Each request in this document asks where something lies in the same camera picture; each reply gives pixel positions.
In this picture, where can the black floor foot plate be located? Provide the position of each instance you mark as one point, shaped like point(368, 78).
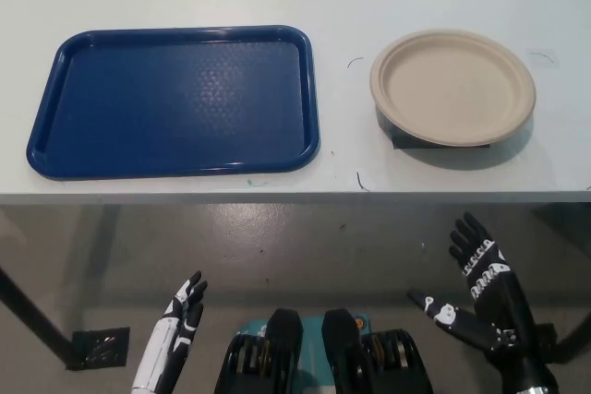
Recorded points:
point(99, 348)

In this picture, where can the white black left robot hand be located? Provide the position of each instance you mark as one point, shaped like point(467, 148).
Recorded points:
point(161, 343)

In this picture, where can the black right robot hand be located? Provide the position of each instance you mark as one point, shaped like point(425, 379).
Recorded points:
point(489, 292)

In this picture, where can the dark base block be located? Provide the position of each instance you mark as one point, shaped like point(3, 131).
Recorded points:
point(415, 144)

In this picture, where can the black robot legs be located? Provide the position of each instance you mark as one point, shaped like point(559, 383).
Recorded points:
point(323, 352)

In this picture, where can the black table leg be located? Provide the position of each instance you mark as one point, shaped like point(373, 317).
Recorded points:
point(34, 308)
point(575, 343)

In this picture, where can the beige paper plate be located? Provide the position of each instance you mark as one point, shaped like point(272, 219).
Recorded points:
point(450, 85)

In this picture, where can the blue plastic tray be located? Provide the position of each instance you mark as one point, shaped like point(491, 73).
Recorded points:
point(171, 103)

